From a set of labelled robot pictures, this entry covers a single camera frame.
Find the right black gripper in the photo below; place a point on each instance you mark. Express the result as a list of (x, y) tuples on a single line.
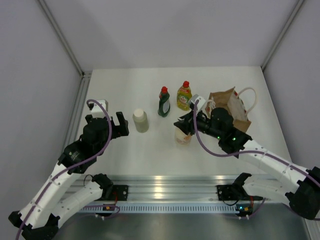
[(186, 123)]

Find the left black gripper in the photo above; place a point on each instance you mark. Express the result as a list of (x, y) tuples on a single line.
[(121, 130)]

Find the cream pump lotion bottle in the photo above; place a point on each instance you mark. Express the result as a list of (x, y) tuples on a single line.
[(181, 138)]

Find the green white-capped bottle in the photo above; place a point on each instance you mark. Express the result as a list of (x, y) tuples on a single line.
[(140, 120)]

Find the green dish soap bottle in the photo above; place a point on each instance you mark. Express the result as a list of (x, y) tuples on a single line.
[(164, 105)]

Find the clear red-capped bottle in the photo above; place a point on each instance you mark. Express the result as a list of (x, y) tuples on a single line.
[(183, 96)]

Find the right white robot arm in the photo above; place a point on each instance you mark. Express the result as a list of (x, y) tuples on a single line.
[(305, 202)]

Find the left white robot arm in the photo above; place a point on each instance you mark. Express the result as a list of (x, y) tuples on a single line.
[(46, 213)]

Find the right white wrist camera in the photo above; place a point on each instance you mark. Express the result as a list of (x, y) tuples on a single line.
[(197, 100)]

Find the left aluminium frame post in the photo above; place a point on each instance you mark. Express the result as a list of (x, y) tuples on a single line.
[(60, 35)]

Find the aluminium frame post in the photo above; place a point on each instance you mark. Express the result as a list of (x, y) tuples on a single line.
[(60, 35), (281, 35)]

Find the aluminium mounting rail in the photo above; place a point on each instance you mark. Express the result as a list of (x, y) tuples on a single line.
[(203, 188)]

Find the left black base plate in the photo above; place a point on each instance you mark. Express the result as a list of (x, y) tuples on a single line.
[(119, 193)]

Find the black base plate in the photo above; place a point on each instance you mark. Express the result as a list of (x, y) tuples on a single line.
[(119, 193), (226, 192)]

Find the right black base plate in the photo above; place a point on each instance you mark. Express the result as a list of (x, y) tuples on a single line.
[(226, 192)]

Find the white slotted cable duct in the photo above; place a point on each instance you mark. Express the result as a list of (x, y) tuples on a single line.
[(193, 208)]

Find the right aluminium frame post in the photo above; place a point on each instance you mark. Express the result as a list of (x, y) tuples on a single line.
[(281, 35)]

